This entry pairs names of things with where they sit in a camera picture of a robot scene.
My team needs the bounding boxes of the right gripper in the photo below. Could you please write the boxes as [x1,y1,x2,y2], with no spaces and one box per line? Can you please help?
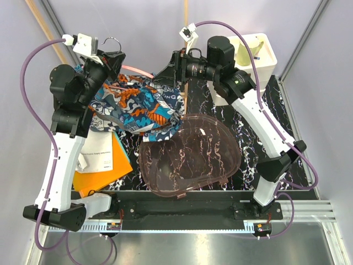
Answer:
[151,48,219,89]

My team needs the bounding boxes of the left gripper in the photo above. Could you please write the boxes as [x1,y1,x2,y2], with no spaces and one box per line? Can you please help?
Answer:
[77,49,125,106]

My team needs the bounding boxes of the pink clothes hanger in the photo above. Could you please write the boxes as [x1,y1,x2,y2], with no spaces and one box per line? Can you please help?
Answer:
[101,36,154,79]

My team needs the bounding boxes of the colourful patterned shorts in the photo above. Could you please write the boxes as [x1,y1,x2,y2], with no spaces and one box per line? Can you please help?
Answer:
[89,74,185,142]

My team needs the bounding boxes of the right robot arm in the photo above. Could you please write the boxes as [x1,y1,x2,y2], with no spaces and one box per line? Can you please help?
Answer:
[153,36,307,219]

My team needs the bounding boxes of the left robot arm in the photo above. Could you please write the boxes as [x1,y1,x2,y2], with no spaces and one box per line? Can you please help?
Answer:
[23,51,126,232]

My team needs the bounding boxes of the green mug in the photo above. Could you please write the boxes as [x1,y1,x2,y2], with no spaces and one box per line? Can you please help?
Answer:
[236,40,264,66]

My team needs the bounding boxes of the transparent pink plastic basin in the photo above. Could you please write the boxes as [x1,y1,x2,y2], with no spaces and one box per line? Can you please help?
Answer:
[139,114,242,198]

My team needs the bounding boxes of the white three-drawer organizer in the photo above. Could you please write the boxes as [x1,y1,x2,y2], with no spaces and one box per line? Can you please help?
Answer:
[207,33,277,107]

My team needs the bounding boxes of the wooden clothes rack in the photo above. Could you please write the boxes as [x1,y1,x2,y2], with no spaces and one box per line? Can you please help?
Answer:
[25,0,187,111]

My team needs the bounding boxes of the orange folder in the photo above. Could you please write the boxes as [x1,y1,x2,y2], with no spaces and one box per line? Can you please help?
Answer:
[73,133,132,198]

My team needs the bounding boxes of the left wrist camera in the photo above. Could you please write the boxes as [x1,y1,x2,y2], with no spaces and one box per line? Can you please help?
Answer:
[62,33,103,65]

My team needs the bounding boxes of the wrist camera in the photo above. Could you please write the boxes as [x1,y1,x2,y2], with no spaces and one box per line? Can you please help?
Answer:
[62,33,103,65]
[179,23,199,53]

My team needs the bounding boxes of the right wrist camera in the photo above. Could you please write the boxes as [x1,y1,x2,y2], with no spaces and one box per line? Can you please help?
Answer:
[179,23,199,53]

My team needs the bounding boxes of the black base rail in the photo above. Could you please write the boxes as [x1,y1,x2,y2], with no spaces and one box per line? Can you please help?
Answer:
[110,190,284,231]

